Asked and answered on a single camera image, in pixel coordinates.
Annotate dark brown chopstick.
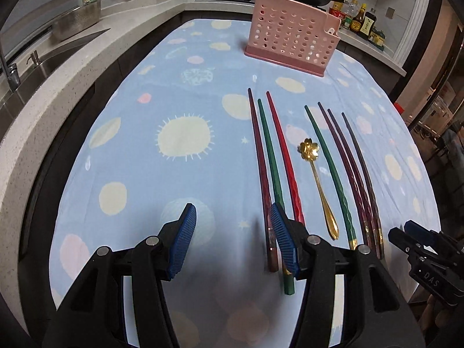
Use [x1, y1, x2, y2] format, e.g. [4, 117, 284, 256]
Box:
[341, 112, 384, 245]

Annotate stainless steel sink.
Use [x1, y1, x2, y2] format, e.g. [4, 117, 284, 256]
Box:
[0, 28, 111, 124]

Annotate gold flower spoon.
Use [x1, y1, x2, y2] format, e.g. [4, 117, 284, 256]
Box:
[298, 138, 340, 240]

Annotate brown soy sauce bottle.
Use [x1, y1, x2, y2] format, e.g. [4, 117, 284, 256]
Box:
[350, 4, 367, 33]

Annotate pink perforated utensil basket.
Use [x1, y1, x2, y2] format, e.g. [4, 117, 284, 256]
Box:
[244, 0, 342, 77]

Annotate clear oil bottle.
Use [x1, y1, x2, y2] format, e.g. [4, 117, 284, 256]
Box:
[344, 0, 359, 30]

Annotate dark vinegar bottle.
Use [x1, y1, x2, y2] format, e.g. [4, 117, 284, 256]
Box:
[359, 10, 378, 41]

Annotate purple chopstick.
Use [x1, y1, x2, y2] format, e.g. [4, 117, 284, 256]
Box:
[327, 108, 385, 260]

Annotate green chopstick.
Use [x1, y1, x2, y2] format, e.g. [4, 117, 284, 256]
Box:
[257, 99, 295, 295]
[304, 105, 359, 251]

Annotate steel colander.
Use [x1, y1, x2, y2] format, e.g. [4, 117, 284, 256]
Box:
[51, 0, 104, 42]

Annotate steel faucet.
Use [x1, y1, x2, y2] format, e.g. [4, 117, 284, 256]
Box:
[0, 40, 21, 93]

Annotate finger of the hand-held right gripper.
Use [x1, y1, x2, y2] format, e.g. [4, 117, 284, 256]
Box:
[388, 227, 421, 260]
[405, 220, 441, 247]

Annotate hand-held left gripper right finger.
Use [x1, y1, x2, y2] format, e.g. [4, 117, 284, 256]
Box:
[269, 202, 425, 348]

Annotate blue patterned tablecloth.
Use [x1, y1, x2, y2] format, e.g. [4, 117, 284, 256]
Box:
[49, 18, 441, 348]

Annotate small seasoning jars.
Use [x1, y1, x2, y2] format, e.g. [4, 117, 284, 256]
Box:
[369, 28, 387, 48]

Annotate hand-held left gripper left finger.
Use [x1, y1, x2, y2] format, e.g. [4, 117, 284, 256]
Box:
[43, 203, 198, 348]

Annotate dark red chopstick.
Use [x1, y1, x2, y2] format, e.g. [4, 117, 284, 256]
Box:
[247, 88, 279, 272]
[318, 102, 376, 251]

